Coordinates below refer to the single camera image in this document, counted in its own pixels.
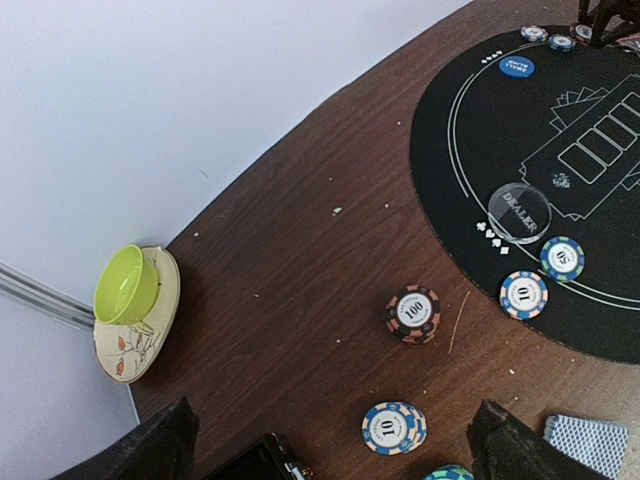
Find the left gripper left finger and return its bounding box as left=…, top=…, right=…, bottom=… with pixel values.
left=55, top=397, right=199, bottom=480

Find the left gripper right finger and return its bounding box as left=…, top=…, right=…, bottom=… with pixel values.
left=467, top=400, right=608, bottom=479

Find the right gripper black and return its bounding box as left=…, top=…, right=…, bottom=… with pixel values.
left=578, top=0, right=639, bottom=48

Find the green blue chip top mat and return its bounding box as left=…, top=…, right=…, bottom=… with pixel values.
left=548, top=34, right=576, bottom=52

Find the green blue 50 chip stack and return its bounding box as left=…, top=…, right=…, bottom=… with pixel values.
left=423, top=464, right=474, bottom=480

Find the blue white chip top mat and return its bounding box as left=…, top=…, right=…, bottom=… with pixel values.
left=520, top=25, right=549, bottom=43

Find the blue small blind button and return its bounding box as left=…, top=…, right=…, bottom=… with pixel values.
left=499, top=56, right=536, bottom=79

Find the blue white 10 chip stack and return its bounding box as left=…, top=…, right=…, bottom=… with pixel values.
left=361, top=401, right=428, bottom=456

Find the black orange 100 chip stack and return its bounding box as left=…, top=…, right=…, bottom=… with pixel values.
left=385, top=285, right=441, bottom=345

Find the clear dealer button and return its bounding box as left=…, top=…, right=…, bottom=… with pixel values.
left=487, top=182, right=552, bottom=245

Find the blue backed card deck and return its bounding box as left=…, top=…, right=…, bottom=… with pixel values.
left=543, top=415, right=629, bottom=479

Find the black poker set case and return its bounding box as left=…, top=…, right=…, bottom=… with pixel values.
left=205, top=432, right=314, bottom=480

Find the round black poker mat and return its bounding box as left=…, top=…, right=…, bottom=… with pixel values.
left=409, top=30, right=639, bottom=365

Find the green plastic bowl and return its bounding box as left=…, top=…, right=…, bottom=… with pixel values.
left=93, top=245, right=159, bottom=325

